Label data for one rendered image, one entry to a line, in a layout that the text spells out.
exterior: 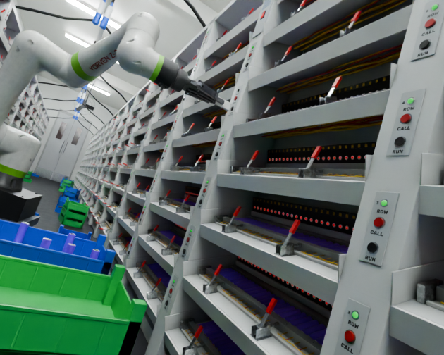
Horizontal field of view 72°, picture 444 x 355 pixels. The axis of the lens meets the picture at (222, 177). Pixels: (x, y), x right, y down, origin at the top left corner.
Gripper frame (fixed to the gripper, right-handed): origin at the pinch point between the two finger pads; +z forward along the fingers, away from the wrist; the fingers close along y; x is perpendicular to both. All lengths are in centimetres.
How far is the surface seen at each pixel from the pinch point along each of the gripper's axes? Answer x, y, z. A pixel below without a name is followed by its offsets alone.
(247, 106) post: 1.8, 4.7, 8.2
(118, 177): -36, -205, 7
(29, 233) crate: -60, 8, -43
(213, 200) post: -35.6, 4.7, 7.1
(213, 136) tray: -9.9, -11.1, 5.7
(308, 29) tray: 32.2, 18.6, 14.4
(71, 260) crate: -60, 28, -33
